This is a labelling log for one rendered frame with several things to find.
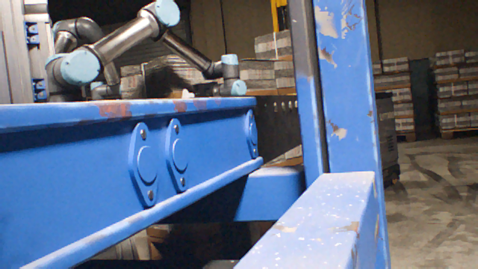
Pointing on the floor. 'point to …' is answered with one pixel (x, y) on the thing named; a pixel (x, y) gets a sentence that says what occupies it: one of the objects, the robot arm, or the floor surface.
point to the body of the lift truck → (387, 137)
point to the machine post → (337, 96)
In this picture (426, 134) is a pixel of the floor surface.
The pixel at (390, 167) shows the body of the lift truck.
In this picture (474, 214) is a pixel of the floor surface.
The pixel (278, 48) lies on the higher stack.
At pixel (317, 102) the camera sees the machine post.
